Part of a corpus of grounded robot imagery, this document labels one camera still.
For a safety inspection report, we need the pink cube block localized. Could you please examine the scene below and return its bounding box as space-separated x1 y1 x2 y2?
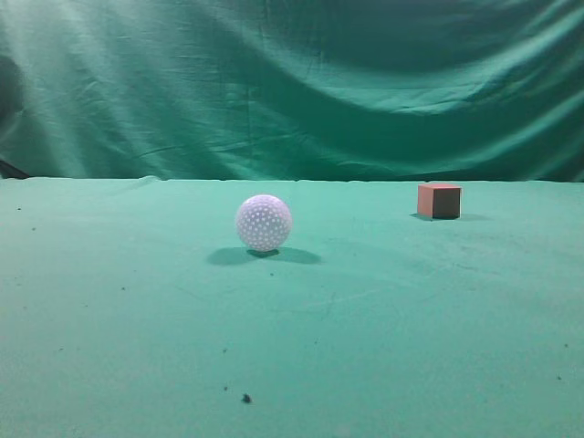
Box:
417 183 462 219

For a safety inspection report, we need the white dimpled golf ball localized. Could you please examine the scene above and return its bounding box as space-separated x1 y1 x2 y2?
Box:
235 194 293 252

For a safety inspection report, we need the green backdrop curtain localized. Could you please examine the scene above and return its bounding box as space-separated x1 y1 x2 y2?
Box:
1 1 583 182

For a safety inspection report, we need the green table cloth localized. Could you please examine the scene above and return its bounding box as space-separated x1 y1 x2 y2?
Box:
1 177 583 437

